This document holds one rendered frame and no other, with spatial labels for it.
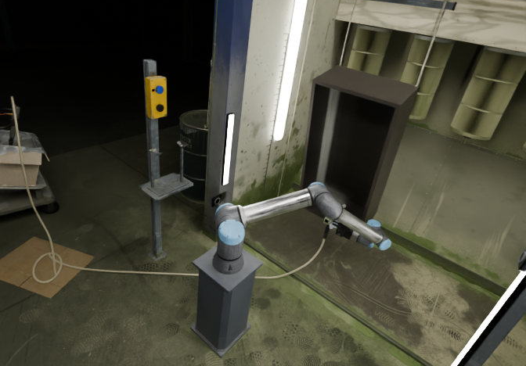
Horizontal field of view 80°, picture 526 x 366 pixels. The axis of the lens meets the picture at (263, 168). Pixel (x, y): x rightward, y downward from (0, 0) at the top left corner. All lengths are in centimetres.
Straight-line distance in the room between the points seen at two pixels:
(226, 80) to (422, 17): 175
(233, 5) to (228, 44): 24
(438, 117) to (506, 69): 79
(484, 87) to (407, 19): 84
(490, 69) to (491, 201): 120
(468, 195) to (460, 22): 155
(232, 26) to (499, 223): 284
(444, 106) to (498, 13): 94
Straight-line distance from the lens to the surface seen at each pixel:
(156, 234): 277
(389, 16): 325
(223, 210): 197
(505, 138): 363
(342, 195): 304
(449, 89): 359
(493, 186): 360
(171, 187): 234
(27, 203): 355
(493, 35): 310
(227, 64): 231
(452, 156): 363
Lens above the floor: 207
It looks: 29 degrees down
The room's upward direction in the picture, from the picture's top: 9 degrees clockwise
